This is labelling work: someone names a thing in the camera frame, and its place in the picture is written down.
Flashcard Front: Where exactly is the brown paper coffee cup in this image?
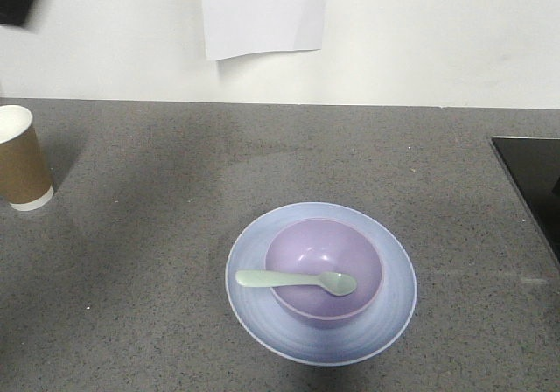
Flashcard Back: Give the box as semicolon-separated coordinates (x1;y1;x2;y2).
1;105;54;212

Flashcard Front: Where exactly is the purple plastic bowl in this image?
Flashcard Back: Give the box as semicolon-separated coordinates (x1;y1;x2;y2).
264;218;384;328

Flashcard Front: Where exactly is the light green plastic spoon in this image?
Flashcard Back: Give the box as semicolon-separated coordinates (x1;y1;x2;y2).
234;269;358;297

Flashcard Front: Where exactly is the light blue plate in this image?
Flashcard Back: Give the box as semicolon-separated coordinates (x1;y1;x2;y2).
225;202;417;367

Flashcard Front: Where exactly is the white paper sheet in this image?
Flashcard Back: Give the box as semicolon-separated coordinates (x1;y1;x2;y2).
201;0;326;60

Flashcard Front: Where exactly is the black glass gas cooktop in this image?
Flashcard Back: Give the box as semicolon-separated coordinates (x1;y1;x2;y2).
490;135;559;277

